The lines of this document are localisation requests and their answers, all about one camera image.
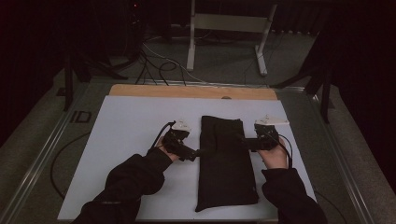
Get person's left hand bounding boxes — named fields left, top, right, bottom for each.
left=155, top=136, right=181, bottom=163

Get white floor cable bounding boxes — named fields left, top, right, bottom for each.
left=142, top=42, right=205, bottom=84

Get short metal floor rail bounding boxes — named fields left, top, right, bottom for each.
left=136, top=78, right=306, bottom=93

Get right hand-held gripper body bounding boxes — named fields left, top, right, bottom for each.
left=245, top=114, right=290, bottom=153

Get black floor cables bundle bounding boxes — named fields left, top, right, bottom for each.
left=134, top=49, right=188, bottom=87

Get thin black curved floor cable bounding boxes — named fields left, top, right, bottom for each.
left=313, top=189, right=341, bottom=218
left=49, top=132, right=92, bottom=200

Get hand-held gripper cable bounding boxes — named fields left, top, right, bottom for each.
left=276, top=133, right=294, bottom=170
left=150, top=120, right=177, bottom=149

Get long metal floor rail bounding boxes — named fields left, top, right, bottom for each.
left=0, top=83, right=89, bottom=224
left=306, top=92, right=376, bottom=224

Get left hand-held gripper cable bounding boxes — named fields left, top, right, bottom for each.
left=150, top=120, right=177, bottom=149

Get white table mat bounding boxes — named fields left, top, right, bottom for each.
left=57, top=94, right=318, bottom=222

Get dark cabinet with red light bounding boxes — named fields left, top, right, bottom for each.
left=122, top=0, right=148, bottom=59

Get black stand with angled legs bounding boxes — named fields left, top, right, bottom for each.
left=270, top=31, right=333, bottom=124

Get right hand-held gripper cable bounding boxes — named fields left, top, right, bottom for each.
left=276, top=133, right=294, bottom=170

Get white metal stand frame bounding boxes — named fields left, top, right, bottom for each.
left=186, top=0, right=278, bottom=77

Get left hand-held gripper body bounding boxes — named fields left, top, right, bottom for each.
left=162, top=120, right=199, bottom=162

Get person's right hand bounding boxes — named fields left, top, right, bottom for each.
left=256, top=141, right=290, bottom=171

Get black shorts with blue print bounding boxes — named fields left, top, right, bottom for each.
left=194, top=115, right=260, bottom=213

